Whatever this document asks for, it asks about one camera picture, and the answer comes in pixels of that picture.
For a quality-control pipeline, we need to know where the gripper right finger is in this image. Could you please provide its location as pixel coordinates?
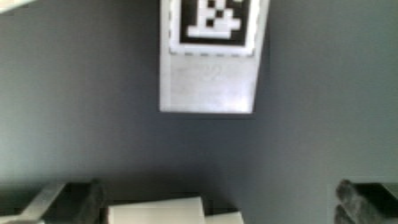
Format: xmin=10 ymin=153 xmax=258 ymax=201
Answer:
xmin=335 ymin=179 xmax=398 ymax=224

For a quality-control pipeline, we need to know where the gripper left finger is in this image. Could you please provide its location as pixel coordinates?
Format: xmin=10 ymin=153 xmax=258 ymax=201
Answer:
xmin=0 ymin=180 xmax=106 ymax=224

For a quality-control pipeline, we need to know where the white square tabletop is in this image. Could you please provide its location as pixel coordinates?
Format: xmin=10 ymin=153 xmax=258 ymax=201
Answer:
xmin=107 ymin=197 xmax=246 ymax=224

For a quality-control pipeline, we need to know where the white table leg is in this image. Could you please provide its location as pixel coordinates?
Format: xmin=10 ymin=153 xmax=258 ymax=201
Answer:
xmin=161 ymin=0 xmax=271 ymax=114

